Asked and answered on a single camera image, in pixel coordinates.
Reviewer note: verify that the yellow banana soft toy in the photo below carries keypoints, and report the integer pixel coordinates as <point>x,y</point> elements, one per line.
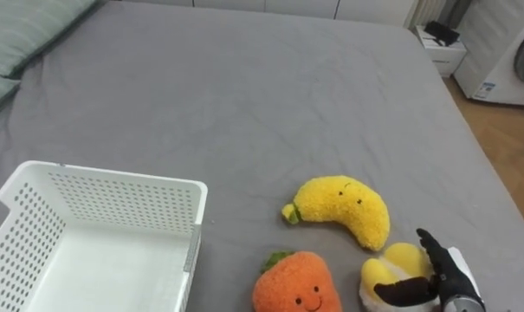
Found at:
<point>346,206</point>

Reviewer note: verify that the black object on box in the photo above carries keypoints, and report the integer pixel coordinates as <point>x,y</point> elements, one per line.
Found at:
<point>441,33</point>

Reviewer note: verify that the yellow and white soft toy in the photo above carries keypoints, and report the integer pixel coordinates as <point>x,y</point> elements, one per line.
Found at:
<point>396,265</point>

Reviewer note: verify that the grey bed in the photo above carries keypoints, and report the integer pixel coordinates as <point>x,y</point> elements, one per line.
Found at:
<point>244,104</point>

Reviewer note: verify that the white washing machine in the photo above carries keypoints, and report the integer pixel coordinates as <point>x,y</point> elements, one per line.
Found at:
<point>500,56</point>

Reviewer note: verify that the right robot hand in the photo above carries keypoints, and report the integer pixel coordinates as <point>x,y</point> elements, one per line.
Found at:
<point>448,277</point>

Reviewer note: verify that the white perforated plastic basket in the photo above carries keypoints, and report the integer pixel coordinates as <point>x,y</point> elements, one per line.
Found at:
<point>88,242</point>

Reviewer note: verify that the white cardboard box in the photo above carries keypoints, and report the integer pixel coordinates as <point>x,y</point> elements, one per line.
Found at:
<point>441,54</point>

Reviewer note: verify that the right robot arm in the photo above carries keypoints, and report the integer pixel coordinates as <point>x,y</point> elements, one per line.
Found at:
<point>463,304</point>

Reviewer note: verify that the orange fruit soft toy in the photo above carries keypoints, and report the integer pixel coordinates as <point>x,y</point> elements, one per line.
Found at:
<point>296,284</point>

